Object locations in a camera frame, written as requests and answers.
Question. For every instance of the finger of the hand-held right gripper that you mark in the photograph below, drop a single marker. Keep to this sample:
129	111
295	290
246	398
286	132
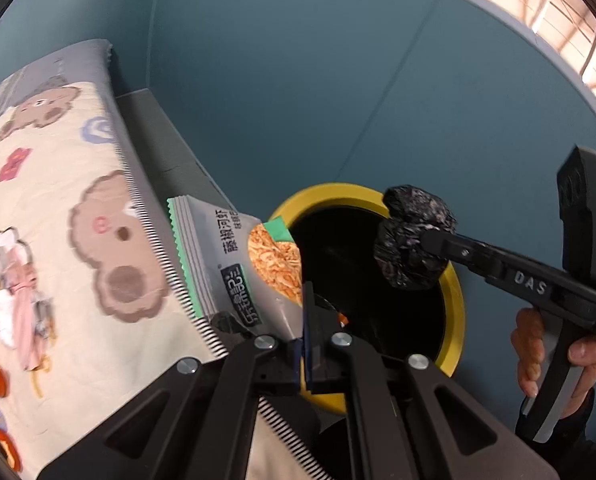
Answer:
508	271

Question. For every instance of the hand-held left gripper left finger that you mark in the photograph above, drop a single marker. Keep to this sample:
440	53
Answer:
278	366

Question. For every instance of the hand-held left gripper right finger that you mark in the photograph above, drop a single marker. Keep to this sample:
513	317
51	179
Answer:
323	355

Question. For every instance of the yellow rimmed trash bin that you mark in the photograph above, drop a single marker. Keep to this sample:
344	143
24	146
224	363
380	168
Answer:
350	260

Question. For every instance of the black plastic bag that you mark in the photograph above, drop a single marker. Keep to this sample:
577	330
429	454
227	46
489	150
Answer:
409	220

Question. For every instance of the grey green snack packet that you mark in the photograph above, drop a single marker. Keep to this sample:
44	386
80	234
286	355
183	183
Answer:
218	250

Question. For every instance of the person's right forearm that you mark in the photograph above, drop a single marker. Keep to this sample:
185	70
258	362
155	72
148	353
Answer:
580	430

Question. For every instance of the person's right hand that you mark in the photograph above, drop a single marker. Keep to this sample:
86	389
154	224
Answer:
528	350

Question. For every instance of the window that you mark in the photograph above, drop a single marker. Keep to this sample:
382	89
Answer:
553	15

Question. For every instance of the printed bear blanket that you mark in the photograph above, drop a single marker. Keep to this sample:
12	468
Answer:
78	160

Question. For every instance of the grey upholstered bed frame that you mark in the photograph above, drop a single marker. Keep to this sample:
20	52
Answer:
168	145

